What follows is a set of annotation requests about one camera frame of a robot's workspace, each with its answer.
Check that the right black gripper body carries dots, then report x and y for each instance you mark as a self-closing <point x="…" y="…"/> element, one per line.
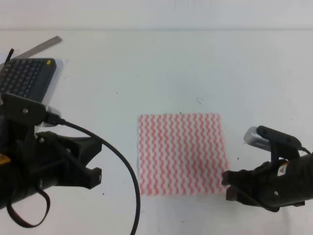
<point x="279" y="184"/>

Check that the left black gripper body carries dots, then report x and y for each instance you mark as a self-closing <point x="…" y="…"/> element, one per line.
<point x="49" y="160"/>

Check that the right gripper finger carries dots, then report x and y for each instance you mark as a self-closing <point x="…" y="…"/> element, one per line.
<point x="242" y="178"/>
<point x="236" y="194"/>

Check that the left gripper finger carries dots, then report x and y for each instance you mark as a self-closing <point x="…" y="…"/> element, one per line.
<point x="79" y="176"/>
<point x="84" y="149"/>

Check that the pink white wavy towel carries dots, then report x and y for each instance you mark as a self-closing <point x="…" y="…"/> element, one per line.
<point x="180" y="154"/>

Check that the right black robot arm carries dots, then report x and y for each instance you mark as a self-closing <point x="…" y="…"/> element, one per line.
<point x="309" y="178"/>

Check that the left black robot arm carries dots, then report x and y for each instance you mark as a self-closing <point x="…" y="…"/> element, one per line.
<point x="9" y="133"/>

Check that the black keyboard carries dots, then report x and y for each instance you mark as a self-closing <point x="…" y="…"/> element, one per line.
<point x="27" y="78"/>

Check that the metal ruler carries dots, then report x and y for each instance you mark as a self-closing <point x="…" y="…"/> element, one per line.
<point x="33" y="51"/>

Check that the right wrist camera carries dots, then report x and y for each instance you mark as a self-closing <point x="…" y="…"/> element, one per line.
<point x="279" y="144"/>

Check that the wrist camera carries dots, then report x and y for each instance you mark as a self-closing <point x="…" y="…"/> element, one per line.
<point x="279" y="144"/>
<point x="28" y="112"/>

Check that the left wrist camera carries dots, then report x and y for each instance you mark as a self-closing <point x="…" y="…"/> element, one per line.
<point x="28" y="112"/>

